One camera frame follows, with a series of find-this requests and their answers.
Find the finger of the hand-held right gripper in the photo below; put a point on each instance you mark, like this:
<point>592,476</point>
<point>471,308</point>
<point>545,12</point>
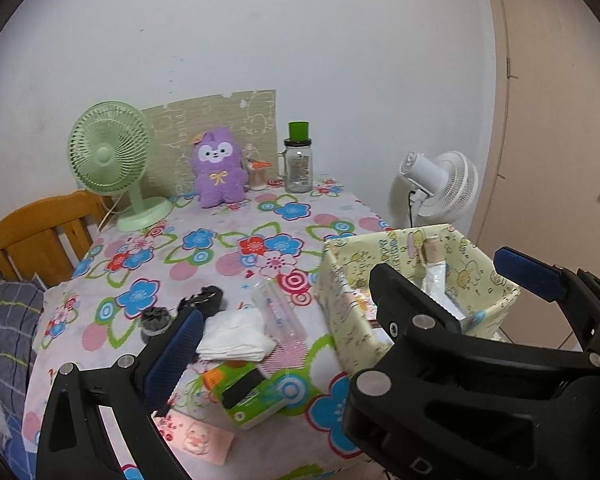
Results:
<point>527,272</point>
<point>410,305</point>

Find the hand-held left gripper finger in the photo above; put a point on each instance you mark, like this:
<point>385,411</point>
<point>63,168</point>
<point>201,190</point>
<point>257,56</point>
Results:
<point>175,355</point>

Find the grey sock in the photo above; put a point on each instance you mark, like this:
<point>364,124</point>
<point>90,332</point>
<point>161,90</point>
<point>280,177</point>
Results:
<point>155,322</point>

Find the yellow patterned storage box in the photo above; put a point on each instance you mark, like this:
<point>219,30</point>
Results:
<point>350,325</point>

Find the white cloth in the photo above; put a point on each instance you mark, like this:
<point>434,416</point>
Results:
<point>235,335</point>

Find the green tissue pack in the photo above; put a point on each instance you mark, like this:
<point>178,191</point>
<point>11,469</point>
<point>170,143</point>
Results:
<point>265,395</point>

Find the white plastic packet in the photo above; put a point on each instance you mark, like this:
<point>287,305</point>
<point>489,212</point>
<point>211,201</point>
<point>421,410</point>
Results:
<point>440,290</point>

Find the beige capped bottle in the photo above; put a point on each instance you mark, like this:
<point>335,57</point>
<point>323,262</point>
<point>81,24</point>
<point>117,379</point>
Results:
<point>433,250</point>

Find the pink printed packet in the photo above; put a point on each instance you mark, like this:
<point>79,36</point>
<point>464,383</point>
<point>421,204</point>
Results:
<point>195,437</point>

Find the floral tablecloth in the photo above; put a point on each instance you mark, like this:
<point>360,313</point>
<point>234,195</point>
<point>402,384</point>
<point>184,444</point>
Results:
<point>220,260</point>

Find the white fan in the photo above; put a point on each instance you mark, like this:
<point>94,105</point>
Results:
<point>430,175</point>

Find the beige door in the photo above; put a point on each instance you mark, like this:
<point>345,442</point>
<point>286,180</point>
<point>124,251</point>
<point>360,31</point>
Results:
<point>555,110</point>

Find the grey plaid pillow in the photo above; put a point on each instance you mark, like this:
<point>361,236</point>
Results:
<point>7,320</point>

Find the glass jar mug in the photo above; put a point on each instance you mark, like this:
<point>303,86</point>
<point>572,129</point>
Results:
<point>298,170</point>

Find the blue bedsheet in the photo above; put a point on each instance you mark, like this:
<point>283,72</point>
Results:
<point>0,420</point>

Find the purple plush toy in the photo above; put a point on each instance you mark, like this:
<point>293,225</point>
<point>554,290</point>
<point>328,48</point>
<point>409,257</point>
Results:
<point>217,170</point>

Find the cotton swab jar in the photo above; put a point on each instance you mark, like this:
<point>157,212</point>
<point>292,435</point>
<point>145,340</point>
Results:
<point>257,177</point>

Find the green plastic cup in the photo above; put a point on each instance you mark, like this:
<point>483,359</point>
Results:
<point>298,131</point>

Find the green desk fan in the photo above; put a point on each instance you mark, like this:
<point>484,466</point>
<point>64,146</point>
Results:
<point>107,152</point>

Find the green patterned board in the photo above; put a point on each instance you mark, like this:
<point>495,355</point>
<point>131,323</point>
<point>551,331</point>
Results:
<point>172,130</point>

